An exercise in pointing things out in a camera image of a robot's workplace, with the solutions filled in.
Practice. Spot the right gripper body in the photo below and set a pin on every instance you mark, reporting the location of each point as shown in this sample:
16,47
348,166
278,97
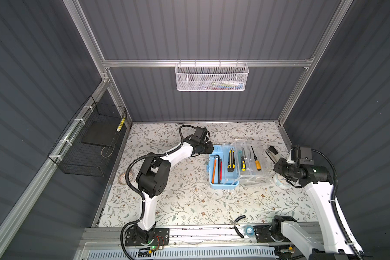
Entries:
284,168

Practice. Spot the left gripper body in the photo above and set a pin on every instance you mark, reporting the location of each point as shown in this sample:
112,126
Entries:
205,148

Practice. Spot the black hex key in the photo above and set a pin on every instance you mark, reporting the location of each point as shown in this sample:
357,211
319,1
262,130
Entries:
217,169

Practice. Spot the orange handled screwdriver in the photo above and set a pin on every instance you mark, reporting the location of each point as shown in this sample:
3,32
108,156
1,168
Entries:
256,160

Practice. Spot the light blue plastic toolbox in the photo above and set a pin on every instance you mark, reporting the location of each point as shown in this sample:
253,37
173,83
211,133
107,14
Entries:
249,178

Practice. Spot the yellow black screwdriver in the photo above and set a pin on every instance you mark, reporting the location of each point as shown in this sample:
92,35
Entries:
242,160

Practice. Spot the red handled hex key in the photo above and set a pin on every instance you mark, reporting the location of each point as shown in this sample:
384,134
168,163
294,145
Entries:
220,171

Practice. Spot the thin orange precision screwdriver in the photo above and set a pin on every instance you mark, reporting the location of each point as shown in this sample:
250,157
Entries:
214,170

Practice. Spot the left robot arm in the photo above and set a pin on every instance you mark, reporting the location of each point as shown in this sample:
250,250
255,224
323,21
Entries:
154,173

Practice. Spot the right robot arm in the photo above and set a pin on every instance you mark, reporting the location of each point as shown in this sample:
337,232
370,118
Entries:
321,185

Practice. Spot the white tape roll right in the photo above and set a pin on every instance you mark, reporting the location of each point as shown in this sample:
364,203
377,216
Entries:
281,182

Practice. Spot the black beige stapler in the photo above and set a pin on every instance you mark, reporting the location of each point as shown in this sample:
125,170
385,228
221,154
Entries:
273,154

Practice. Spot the markers in white basket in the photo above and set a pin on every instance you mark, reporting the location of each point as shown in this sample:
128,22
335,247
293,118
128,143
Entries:
224,85

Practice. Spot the blue tape roll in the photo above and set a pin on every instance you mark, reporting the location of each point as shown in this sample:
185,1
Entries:
249,231

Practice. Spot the yellow marker in basket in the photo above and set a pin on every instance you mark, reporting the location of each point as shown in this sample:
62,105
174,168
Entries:
121,123

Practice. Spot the black foam pad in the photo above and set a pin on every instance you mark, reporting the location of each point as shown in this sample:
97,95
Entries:
100,134

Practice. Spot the white perforated vent strip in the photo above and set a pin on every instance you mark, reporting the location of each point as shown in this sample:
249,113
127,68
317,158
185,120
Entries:
205,253

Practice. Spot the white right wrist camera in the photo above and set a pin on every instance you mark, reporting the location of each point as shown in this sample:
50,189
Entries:
295,153

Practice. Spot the white wire mesh basket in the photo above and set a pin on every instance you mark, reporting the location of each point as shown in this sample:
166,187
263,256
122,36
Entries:
190,76

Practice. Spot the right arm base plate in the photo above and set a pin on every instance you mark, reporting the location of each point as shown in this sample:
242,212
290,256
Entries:
264,234

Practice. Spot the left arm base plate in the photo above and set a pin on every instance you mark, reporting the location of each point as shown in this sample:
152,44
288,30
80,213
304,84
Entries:
136,236

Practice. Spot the black wire basket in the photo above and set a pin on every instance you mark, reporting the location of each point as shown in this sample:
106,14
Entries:
74,157

